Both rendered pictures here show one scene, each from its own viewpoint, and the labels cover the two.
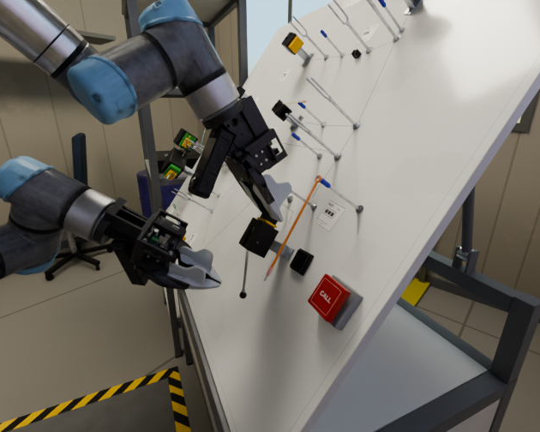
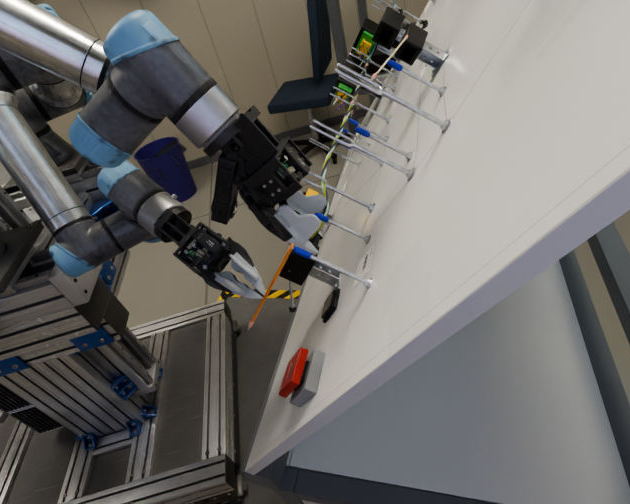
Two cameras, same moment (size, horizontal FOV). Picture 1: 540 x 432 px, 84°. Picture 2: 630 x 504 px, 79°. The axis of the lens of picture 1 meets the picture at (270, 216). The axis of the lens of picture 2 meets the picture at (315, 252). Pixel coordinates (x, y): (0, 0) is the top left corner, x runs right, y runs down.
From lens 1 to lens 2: 0.45 m
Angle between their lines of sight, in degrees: 46
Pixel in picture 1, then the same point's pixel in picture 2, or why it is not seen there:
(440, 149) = (431, 264)
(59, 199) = (130, 206)
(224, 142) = (225, 172)
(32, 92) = not seen: outside the picture
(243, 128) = (247, 152)
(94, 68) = (76, 131)
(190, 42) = (146, 79)
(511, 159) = not seen: outside the picture
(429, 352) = (564, 452)
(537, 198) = not seen: outside the picture
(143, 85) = (117, 137)
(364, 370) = (448, 424)
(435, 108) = (483, 170)
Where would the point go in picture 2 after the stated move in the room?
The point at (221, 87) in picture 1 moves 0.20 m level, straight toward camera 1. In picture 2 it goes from (195, 121) to (47, 225)
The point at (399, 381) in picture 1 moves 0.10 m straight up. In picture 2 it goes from (481, 459) to (484, 434)
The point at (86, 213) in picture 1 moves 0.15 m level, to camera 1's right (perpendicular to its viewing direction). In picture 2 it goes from (147, 221) to (199, 244)
